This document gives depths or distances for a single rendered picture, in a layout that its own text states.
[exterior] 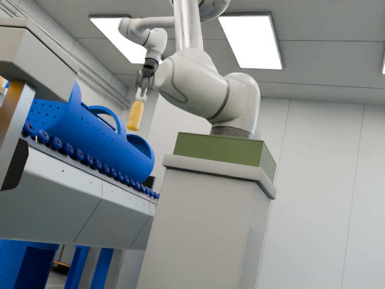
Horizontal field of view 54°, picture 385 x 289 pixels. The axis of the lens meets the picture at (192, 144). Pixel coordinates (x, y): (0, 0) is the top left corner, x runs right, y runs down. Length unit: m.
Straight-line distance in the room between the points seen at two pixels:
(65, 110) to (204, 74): 0.47
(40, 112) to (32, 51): 0.52
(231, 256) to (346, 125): 5.43
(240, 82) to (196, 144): 0.28
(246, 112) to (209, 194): 0.32
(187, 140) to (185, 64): 0.24
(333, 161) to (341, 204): 0.67
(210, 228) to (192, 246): 0.07
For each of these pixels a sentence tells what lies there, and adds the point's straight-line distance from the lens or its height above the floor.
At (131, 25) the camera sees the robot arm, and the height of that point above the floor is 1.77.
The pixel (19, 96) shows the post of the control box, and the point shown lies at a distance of 0.89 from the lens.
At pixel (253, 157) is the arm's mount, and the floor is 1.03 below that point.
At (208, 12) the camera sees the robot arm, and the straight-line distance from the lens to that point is 1.77.
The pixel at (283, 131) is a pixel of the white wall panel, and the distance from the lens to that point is 6.42.
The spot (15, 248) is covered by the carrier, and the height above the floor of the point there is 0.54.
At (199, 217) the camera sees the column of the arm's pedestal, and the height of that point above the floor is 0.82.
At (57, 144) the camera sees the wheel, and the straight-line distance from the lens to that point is 1.33.
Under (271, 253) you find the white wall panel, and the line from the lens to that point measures 6.06.
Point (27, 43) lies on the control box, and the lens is 0.85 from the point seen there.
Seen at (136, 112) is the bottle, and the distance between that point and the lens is 2.04.
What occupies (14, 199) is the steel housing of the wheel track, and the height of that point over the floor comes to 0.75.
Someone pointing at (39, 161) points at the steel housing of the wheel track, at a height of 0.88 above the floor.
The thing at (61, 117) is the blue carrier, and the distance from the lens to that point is 1.31.
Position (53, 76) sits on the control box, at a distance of 0.91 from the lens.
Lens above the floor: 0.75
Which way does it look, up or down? 14 degrees up
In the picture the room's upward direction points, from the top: 13 degrees clockwise
